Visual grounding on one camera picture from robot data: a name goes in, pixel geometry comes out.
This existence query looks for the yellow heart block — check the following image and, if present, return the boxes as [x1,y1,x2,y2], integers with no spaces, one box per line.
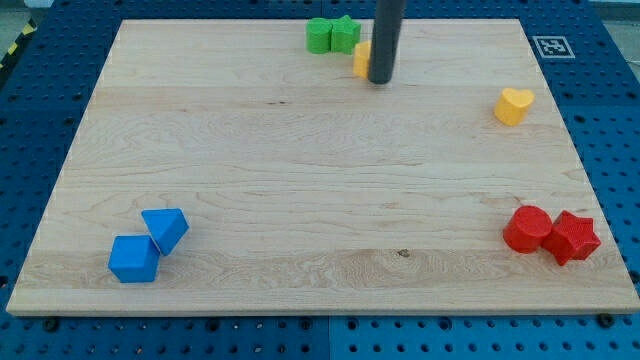
[494,88,535,126]

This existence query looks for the light wooden board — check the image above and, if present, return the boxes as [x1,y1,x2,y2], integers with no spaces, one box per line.
[7,19,639,317]

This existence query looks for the yellow block behind rod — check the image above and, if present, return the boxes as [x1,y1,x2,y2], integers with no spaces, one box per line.
[352,40,371,79]

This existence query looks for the green cylinder block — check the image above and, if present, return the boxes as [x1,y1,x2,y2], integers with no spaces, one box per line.
[305,17,333,54]

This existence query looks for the green star block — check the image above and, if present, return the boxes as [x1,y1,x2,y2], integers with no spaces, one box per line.
[330,15,361,54]

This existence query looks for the blue triangle block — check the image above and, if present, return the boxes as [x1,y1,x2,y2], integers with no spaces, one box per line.
[141,208,189,256]

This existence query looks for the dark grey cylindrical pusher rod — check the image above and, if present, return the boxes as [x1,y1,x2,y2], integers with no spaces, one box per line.
[368,0,407,85]

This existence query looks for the blue cube block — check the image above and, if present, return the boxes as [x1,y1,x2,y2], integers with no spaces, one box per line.
[108,235,160,283]

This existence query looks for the red cylinder block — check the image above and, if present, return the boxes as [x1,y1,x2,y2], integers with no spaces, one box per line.
[502,205,552,254]

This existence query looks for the red star block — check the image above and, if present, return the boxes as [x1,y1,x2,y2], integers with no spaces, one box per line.
[541,210,601,266]

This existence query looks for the white fiducial marker tag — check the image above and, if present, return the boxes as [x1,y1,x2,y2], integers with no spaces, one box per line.
[533,35,575,59]

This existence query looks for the yellow black hazard tape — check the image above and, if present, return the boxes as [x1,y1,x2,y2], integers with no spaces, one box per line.
[1,18,38,72]

